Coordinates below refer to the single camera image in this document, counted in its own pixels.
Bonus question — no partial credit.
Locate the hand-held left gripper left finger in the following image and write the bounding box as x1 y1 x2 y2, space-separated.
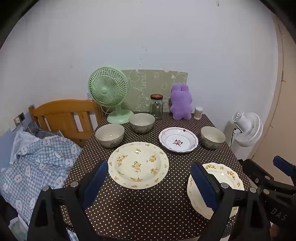
27 160 109 241

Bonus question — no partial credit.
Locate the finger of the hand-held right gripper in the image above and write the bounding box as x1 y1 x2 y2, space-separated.
273 156 296 186
242 159 275 189

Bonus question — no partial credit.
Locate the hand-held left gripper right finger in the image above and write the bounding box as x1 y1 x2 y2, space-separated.
191 161 271 241

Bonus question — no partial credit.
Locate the scalloped yellow floral plate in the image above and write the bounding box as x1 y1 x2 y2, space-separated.
186 163 245 220

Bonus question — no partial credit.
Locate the large yellow floral plate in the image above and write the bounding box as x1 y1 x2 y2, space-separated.
108 141 169 190

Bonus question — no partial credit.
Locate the grey-green ceramic bowl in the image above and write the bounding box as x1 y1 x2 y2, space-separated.
200 126 226 149
95 123 125 148
129 113 155 134

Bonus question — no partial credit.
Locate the white plate with red motif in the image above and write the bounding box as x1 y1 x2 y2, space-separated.
158 127 199 153

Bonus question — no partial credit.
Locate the white fan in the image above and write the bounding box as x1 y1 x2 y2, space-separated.
232 112 263 147

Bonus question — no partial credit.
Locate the beige wooden door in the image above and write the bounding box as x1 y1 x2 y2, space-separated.
251 14 296 186

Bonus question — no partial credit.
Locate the brown polka dot tablecloth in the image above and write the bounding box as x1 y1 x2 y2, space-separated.
62 111 252 241

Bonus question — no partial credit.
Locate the blue checked blanket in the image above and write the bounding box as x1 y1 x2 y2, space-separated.
0 128 84 241

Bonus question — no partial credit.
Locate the grey bedding cloth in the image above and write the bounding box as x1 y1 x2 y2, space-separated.
25 125 63 139

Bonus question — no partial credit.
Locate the wooden bed headboard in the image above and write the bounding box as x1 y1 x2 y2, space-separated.
28 99 104 147

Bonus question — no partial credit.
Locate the purple plush toy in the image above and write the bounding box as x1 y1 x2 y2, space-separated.
169 84 193 120

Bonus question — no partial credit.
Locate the green desk fan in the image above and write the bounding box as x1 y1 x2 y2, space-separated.
88 67 134 124

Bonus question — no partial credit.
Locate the glass jar with red lid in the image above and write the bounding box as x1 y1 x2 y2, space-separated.
150 94 164 120

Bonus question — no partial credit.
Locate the green sheep print board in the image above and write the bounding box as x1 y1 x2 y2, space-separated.
121 69 188 113

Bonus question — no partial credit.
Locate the black fan cable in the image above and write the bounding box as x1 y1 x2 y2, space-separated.
230 128 237 149

